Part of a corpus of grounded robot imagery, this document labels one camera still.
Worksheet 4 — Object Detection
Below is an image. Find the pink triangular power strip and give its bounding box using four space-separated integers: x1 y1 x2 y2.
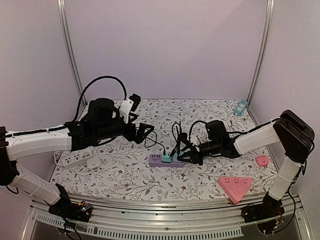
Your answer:
218 176 252 204

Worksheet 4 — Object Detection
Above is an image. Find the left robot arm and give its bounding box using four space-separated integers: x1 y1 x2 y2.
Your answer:
0 95 154 217

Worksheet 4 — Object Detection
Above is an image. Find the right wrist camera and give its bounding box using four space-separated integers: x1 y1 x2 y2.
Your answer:
177 132 191 151

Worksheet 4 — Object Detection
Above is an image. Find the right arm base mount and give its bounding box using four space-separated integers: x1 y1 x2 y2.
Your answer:
241 192 285 223

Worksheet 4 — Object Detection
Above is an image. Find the aluminium frame post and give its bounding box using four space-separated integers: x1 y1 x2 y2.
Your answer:
56 0 83 96
246 0 275 106

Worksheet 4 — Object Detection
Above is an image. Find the left aluminium frame post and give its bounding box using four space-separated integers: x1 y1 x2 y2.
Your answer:
56 0 83 96

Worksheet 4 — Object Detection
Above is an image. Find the black looped cable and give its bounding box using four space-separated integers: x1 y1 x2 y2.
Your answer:
170 121 183 161

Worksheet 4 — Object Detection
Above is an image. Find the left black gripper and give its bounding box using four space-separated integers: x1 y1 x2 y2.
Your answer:
94 113 154 144

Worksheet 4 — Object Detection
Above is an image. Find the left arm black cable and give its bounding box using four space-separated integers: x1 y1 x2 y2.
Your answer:
73 74 128 123

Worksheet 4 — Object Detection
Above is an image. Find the white power strip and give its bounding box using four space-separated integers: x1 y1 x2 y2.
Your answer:
62 151 93 169

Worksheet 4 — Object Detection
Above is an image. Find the purple power strip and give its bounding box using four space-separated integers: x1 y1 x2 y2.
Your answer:
148 153 185 168

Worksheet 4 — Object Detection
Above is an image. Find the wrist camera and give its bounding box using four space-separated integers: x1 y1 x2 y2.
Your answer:
118 93 141 122
177 132 191 151

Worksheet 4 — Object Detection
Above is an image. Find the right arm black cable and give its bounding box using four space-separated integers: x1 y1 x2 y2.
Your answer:
187 120 213 146

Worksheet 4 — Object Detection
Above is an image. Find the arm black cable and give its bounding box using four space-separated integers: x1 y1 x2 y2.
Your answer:
187 120 213 146
73 74 128 123

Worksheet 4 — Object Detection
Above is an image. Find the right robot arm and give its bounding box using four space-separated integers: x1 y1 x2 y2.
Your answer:
177 109 315 218

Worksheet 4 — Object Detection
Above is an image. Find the white cord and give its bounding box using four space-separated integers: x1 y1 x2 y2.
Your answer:
228 118 241 136

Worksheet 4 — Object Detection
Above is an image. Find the white charger adapter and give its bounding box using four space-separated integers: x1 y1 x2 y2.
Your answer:
86 158 101 170

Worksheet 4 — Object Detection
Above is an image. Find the aluminium front rail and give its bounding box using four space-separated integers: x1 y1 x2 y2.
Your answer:
19 192 313 240

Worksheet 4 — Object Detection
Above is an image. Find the teal power strip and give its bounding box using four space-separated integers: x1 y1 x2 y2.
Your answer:
233 100 248 117

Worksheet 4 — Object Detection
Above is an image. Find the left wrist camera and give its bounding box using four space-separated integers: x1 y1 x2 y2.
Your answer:
118 93 141 122

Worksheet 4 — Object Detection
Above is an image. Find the small pink square adapter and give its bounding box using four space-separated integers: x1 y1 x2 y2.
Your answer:
255 155 269 167

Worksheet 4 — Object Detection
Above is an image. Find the teal plug adapter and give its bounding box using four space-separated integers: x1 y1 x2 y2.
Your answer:
161 153 172 164

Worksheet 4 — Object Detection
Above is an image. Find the right aluminium frame post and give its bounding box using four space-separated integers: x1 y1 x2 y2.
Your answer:
246 0 275 106

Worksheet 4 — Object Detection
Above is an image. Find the black usb cable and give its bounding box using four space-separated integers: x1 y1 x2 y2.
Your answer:
144 129 168 156

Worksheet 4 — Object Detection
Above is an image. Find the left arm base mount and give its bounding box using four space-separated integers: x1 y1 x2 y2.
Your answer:
48 183 93 223

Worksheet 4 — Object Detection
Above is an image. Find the floral table mat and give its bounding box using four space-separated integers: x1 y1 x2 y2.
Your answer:
50 99 277 202

